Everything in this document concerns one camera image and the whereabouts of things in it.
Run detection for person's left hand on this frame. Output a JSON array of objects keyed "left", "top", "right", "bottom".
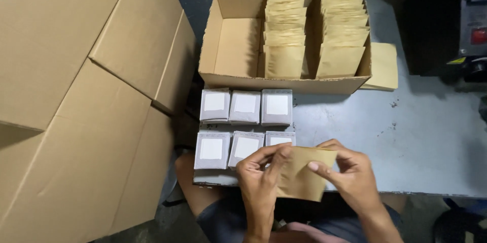
[{"left": 236, "top": 143, "right": 294, "bottom": 221}]

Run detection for person's right hand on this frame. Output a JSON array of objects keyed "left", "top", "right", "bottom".
[{"left": 307, "top": 138, "right": 381, "bottom": 215}]

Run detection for single brown kraft pouch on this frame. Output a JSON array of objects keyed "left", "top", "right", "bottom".
[{"left": 276, "top": 146, "right": 338, "bottom": 202}]

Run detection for person's grey shorts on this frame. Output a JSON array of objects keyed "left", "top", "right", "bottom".
[{"left": 196, "top": 193, "right": 404, "bottom": 243}]

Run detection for person's left leg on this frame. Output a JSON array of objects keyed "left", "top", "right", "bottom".
[{"left": 174, "top": 151, "right": 238, "bottom": 218}]

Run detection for person's pink shirt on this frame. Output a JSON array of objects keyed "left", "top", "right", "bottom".
[{"left": 266, "top": 222, "right": 349, "bottom": 243}]

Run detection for stacks of white filter sachets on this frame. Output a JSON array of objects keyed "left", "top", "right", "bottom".
[{"left": 193, "top": 87, "right": 298, "bottom": 171}]

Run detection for flat pile of kraft pouches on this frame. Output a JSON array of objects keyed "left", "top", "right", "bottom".
[{"left": 359, "top": 42, "right": 399, "bottom": 91}]

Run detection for open cardboard box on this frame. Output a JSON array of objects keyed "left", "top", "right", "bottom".
[{"left": 198, "top": 0, "right": 373, "bottom": 95}]

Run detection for wide row of kraft pouches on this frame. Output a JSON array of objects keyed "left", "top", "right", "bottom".
[{"left": 315, "top": 0, "right": 371, "bottom": 80}]

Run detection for narrow row of kraft pouches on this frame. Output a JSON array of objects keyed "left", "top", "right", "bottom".
[{"left": 263, "top": 0, "right": 309, "bottom": 80}]

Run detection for large cardboard carton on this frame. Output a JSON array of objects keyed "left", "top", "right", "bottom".
[
  {"left": 0, "top": 0, "right": 197, "bottom": 131},
  {"left": 0, "top": 59, "right": 176, "bottom": 243}
]

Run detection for black sealing machine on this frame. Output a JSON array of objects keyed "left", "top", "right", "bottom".
[{"left": 401, "top": 0, "right": 487, "bottom": 83}]

